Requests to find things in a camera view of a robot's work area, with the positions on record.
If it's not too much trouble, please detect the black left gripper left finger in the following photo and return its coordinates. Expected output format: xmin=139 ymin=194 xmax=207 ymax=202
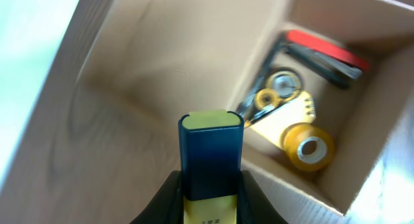
xmin=130 ymin=170 xmax=184 ymax=224

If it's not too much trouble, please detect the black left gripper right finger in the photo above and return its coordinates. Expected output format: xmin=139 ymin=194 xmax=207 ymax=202
xmin=237 ymin=170 xmax=287 ymax=224

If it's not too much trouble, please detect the yellow highlighter marker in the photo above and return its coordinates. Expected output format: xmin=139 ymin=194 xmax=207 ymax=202
xmin=178 ymin=110 xmax=244 ymax=224

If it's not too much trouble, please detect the yellow clear tape roll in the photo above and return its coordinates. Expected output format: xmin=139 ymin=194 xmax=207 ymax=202
xmin=282 ymin=123 xmax=335 ymax=172

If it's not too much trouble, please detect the brown cardboard box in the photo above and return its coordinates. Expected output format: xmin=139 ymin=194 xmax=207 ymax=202
xmin=1 ymin=0 xmax=413 ymax=223

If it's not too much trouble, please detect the yellow sticky note pad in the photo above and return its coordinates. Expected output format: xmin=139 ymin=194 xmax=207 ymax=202
xmin=245 ymin=91 xmax=316 ymax=151

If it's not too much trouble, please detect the correction tape dispenser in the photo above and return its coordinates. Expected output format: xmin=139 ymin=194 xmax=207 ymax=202
xmin=236 ymin=67 xmax=303 ymax=128

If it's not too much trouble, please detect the red black stapler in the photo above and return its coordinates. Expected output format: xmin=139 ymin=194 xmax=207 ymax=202
xmin=281 ymin=30 xmax=371 ymax=89

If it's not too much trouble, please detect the black pen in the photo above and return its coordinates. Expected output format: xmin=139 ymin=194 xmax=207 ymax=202
xmin=236 ymin=33 xmax=285 ymax=115

